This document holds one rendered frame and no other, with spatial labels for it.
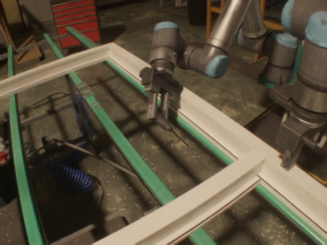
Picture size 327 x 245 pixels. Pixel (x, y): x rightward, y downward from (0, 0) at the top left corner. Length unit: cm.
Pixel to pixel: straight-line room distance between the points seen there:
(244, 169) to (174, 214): 20
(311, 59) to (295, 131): 14
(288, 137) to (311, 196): 17
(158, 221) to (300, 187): 33
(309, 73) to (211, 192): 31
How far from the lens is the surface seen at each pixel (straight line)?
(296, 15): 60
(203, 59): 83
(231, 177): 56
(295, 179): 60
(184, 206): 50
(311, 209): 62
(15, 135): 97
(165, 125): 69
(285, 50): 138
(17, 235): 104
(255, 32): 140
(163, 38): 81
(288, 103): 50
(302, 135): 48
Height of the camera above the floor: 137
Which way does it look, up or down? 38 degrees down
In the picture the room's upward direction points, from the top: 4 degrees counter-clockwise
